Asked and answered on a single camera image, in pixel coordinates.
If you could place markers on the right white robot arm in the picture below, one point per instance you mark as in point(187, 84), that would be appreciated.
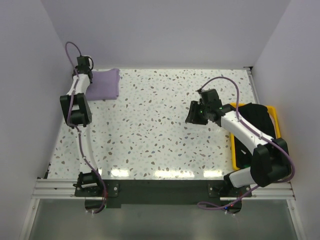
point(270, 160)

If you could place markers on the black t shirt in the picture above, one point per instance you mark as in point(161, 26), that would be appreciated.
point(259, 117)

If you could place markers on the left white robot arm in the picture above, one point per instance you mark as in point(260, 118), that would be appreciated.
point(78, 117)

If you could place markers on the yellow plastic bin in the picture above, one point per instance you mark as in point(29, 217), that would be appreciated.
point(250, 140)

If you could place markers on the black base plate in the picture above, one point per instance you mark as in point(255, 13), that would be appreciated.
point(115, 203)

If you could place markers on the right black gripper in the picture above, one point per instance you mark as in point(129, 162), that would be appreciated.
point(192, 117)

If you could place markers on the aluminium frame rail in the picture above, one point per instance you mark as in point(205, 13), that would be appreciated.
point(201, 189)

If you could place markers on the purple t shirt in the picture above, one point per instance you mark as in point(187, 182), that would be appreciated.
point(104, 86)

